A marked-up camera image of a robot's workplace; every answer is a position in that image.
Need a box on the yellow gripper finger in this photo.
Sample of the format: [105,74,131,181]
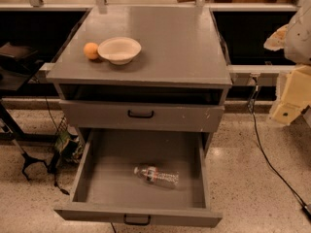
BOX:
[263,24,288,51]

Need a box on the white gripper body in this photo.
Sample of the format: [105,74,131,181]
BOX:
[269,65,311,125]

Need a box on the clear plastic water bottle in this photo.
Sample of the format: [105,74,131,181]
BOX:
[133,165,179,188]

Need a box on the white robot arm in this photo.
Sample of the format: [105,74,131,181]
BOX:
[263,2,311,125]

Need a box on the grey drawer cabinet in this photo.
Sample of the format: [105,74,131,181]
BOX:
[48,6,232,141]

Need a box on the closed grey top drawer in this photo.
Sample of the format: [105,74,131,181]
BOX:
[60,100,225,132]

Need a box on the open grey middle drawer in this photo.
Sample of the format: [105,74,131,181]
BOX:
[54,129,222,227]

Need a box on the white bowl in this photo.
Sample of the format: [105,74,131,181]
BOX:
[97,37,142,65]

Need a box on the orange fruit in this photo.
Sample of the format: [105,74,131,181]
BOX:
[84,43,98,60]

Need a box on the green bag on floor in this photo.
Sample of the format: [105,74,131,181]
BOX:
[54,131,84,163]

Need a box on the black stand left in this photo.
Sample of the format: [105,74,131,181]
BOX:
[0,42,50,181]

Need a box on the metal frame rail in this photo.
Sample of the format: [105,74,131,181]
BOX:
[228,65,294,86]

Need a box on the black top drawer handle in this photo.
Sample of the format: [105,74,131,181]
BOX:
[127,110,155,118]

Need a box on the black drawer handle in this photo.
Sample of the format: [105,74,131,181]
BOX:
[127,110,155,118]
[123,215,151,226]

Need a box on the black middle drawer handle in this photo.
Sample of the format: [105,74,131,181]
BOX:
[123,215,151,226]

